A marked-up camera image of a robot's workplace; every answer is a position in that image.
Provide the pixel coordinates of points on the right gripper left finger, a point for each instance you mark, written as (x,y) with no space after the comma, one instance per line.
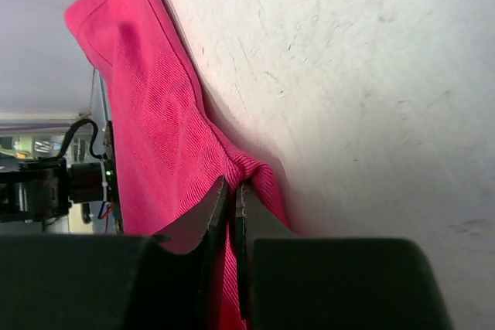
(170,280)

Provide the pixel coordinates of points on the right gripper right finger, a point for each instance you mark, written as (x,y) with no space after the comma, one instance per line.
(289,281)

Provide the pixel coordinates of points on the pink trousers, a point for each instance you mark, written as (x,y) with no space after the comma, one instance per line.
(168,151)

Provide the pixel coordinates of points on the aluminium rail frame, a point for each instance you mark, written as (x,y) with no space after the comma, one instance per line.
(96,113)

